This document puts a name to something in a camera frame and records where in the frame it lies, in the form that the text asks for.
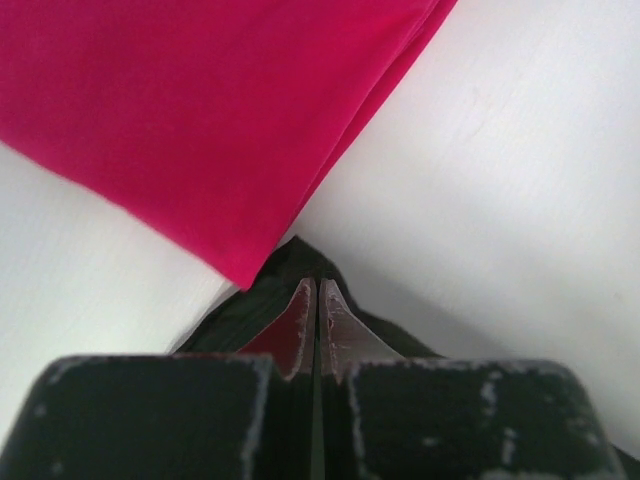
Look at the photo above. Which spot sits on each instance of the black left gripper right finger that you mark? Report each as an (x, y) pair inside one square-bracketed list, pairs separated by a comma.
[(345, 343)]

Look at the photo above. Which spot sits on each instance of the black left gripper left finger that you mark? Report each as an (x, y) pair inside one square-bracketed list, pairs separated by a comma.
[(286, 410)]

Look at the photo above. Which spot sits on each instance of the black t shirt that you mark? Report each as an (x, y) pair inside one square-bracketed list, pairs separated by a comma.
[(423, 416)]

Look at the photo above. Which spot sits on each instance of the folded magenta t shirt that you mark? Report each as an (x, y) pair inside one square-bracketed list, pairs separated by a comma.
[(211, 121)]

